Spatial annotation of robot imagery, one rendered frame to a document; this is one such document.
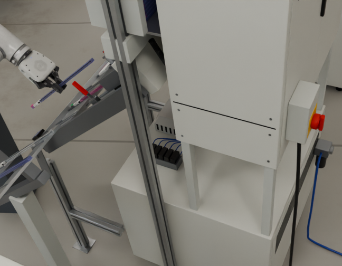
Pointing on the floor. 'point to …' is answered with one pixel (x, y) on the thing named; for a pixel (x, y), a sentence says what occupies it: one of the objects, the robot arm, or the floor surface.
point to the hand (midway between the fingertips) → (59, 86)
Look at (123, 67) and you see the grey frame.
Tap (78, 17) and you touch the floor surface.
